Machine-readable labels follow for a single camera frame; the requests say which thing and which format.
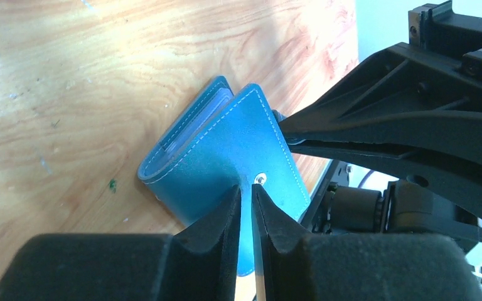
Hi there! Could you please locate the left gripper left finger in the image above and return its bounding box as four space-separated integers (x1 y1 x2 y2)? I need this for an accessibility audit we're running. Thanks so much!
0 186 241 300

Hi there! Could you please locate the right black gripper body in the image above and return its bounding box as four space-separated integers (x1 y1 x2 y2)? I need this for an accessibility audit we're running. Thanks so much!
408 1 482 81

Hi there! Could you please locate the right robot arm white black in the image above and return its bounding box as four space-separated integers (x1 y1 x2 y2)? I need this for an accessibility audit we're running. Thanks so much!
279 1 482 250

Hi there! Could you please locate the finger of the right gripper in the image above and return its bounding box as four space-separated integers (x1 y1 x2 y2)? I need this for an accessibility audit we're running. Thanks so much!
289 140 482 219
280 43 482 144

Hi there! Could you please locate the blue leather card holder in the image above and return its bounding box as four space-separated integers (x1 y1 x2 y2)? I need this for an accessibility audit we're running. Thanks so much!
137 76 311 277

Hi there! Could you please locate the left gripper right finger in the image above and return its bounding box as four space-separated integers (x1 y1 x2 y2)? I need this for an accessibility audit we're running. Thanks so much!
252 184 482 300

